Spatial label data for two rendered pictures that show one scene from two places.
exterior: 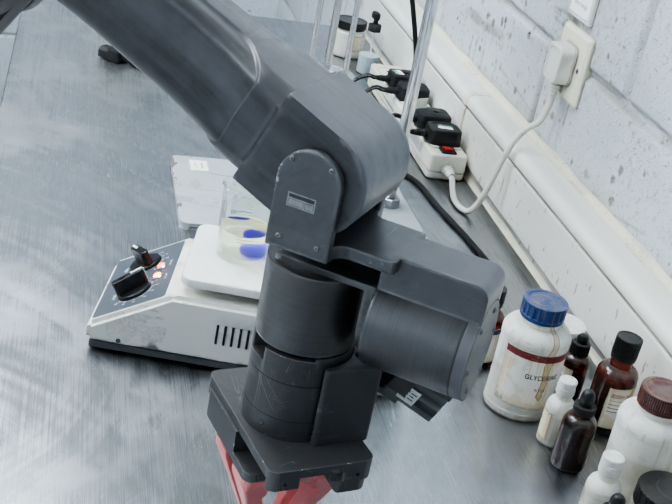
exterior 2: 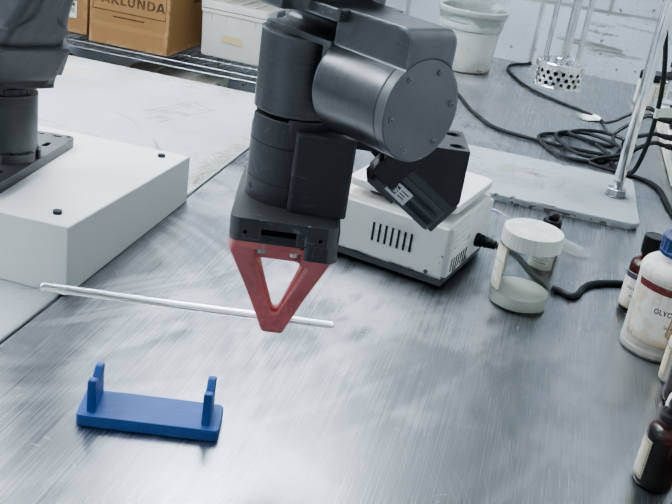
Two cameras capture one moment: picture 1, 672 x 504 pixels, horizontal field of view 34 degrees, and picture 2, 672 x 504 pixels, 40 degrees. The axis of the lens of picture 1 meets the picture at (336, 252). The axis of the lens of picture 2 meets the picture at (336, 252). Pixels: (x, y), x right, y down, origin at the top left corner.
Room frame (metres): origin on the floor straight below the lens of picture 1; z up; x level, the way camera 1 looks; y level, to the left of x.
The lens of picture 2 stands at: (0.07, -0.27, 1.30)
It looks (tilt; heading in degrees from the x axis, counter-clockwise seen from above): 24 degrees down; 27
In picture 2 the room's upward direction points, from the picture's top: 9 degrees clockwise
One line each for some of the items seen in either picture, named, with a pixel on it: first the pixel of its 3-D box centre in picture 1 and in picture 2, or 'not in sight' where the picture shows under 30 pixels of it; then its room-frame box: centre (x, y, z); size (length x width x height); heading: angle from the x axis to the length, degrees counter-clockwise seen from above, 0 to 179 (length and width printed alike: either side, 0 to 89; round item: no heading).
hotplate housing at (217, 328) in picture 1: (219, 299); (393, 212); (0.92, 0.10, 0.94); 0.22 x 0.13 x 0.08; 93
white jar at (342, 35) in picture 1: (348, 36); (652, 88); (1.98, 0.05, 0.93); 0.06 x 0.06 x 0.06
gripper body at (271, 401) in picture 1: (294, 386); (292, 165); (0.55, 0.01, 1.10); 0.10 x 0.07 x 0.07; 30
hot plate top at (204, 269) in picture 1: (253, 263); (423, 181); (0.93, 0.07, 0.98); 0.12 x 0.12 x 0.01; 3
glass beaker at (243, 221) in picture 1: (250, 218); not in sight; (0.93, 0.08, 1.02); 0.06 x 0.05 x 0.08; 106
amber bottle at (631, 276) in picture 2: (486, 324); (644, 273); (0.98, -0.16, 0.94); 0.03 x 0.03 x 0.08
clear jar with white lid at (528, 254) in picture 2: not in sight; (525, 266); (0.90, -0.06, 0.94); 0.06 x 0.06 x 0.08
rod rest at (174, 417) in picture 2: not in sight; (152, 399); (0.51, 0.08, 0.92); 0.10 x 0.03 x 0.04; 120
